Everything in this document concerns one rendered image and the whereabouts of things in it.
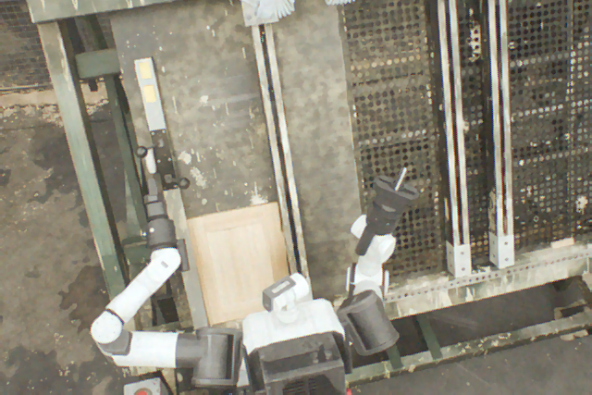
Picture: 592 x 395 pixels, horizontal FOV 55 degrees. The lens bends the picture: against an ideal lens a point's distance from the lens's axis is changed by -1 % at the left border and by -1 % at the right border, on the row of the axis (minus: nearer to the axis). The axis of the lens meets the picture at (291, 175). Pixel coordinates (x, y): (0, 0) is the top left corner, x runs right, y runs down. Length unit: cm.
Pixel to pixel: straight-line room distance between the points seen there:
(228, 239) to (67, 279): 165
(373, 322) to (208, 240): 67
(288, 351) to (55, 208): 254
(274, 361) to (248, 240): 61
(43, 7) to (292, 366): 119
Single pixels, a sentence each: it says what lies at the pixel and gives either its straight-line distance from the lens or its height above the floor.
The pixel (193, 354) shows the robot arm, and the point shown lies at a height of 135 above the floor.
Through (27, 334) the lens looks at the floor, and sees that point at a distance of 341.
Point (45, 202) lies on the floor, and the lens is 389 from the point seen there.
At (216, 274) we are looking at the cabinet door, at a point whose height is 105.
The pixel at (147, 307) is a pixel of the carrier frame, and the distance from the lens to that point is 234.
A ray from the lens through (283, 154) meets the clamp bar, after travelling 187.
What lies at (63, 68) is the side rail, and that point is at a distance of 186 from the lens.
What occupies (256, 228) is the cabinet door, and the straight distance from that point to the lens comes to 199.
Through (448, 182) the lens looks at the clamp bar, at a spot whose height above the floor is 122.
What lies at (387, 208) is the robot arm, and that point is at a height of 154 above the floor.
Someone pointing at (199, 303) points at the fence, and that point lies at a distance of 207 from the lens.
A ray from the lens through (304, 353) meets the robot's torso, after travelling 151.
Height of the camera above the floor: 279
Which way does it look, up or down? 50 degrees down
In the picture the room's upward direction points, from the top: 3 degrees counter-clockwise
